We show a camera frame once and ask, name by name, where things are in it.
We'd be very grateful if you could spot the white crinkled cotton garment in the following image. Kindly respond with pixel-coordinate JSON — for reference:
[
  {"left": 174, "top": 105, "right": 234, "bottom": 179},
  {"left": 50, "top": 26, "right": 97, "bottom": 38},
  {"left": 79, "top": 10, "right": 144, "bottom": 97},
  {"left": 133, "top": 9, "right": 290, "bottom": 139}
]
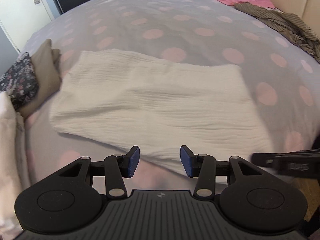
[{"left": 50, "top": 49, "right": 274, "bottom": 174}]

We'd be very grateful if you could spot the folded white crinkled garment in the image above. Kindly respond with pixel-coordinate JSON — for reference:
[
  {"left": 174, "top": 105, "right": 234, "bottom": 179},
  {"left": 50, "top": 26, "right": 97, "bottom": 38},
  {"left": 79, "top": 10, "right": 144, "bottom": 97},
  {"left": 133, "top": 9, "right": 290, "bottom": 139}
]
[{"left": 1, "top": 92, "right": 31, "bottom": 239}]

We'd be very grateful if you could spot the folded beige fleece garment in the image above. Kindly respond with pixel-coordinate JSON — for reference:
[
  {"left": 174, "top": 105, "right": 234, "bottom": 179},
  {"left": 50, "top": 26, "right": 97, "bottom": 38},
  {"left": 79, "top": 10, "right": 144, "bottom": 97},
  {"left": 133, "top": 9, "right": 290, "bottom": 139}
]
[{"left": 18, "top": 39, "right": 61, "bottom": 120}]

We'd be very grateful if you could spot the folded black floral garment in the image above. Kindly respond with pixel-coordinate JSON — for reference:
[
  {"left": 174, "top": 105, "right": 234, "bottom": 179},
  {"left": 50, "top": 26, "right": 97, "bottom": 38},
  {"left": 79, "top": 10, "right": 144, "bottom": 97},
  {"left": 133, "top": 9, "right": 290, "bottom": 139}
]
[{"left": 1, "top": 52, "right": 39, "bottom": 110}]

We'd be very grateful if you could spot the striped beige garment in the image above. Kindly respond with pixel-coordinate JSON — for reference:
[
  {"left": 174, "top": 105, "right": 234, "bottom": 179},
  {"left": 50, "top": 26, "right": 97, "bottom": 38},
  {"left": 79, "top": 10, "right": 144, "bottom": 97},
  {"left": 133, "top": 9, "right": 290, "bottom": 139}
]
[{"left": 234, "top": 2, "right": 319, "bottom": 62}]

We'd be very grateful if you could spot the white door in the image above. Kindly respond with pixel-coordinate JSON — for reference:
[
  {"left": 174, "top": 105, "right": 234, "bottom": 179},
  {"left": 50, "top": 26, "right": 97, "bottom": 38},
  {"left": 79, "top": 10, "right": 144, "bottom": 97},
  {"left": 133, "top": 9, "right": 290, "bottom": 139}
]
[{"left": 0, "top": 0, "right": 54, "bottom": 52}]

